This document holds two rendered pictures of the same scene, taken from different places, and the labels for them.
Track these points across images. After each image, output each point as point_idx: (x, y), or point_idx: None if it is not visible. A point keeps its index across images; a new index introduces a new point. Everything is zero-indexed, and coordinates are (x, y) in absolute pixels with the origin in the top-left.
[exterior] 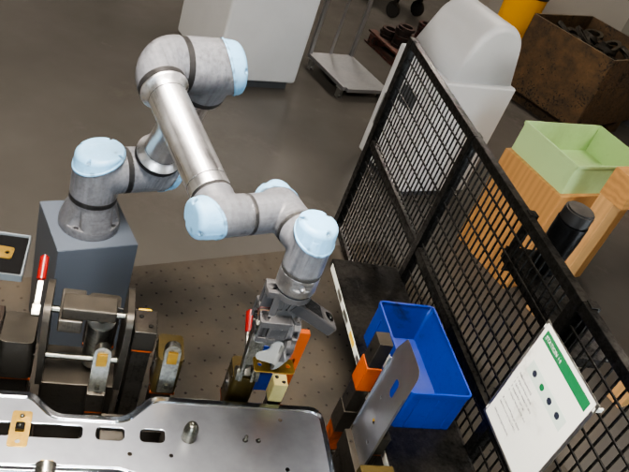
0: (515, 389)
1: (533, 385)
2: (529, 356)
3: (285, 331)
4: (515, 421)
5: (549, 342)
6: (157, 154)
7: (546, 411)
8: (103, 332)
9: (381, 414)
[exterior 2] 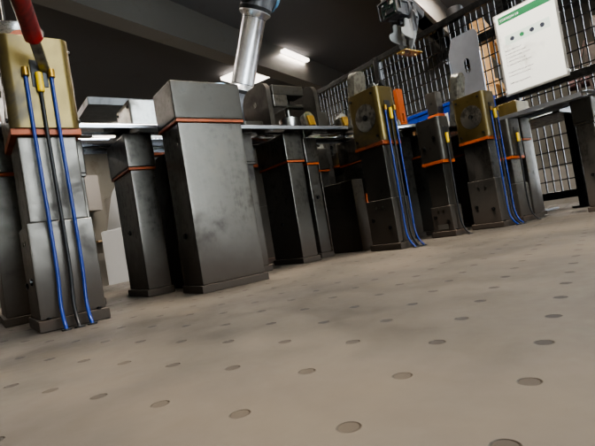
0: (510, 59)
1: (516, 42)
2: (501, 41)
3: (406, 5)
4: (527, 65)
5: (504, 19)
6: (245, 75)
7: (535, 34)
8: (297, 119)
9: (473, 88)
